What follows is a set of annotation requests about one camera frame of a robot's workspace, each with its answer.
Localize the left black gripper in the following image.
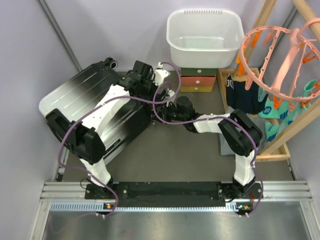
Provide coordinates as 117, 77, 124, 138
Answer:
138, 73, 167, 109

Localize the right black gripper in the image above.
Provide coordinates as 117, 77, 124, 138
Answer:
152, 101, 187, 125

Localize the black and white suitcase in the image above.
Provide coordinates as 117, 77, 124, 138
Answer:
38, 61, 151, 164

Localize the white plastic basin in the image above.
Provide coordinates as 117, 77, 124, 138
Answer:
166, 8, 245, 69

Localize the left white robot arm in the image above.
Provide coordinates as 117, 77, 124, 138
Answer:
63, 57, 169, 199

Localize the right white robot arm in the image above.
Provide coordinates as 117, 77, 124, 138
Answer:
155, 96, 263, 198

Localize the small colourful drawer cabinet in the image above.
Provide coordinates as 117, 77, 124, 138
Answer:
180, 67, 218, 93

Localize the dark navy garment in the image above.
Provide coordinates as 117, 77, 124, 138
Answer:
225, 74, 268, 115

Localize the grey button shirt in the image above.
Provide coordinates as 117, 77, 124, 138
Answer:
218, 106, 256, 156

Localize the teal patterned sock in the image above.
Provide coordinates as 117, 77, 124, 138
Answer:
257, 79, 320, 142

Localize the pink round clip hanger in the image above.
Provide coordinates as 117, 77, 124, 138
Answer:
238, 17, 320, 110

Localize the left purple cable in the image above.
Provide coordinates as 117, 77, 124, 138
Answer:
58, 61, 182, 218

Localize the purple cable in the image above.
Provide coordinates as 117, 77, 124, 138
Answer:
58, 61, 182, 218
152, 82, 265, 218

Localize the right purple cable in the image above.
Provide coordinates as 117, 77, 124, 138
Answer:
152, 82, 265, 218

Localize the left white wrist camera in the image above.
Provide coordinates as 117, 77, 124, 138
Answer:
153, 62, 170, 87

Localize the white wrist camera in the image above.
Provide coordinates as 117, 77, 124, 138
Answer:
153, 62, 170, 87
164, 88, 176, 102

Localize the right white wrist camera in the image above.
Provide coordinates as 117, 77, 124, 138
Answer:
164, 88, 176, 102

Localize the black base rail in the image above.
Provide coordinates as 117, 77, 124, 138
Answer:
84, 181, 262, 208

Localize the wooden drying rack frame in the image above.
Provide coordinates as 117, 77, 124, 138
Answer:
217, 0, 320, 162

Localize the aluminium frame rail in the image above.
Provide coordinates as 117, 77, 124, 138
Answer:
29, 149, 314, 240

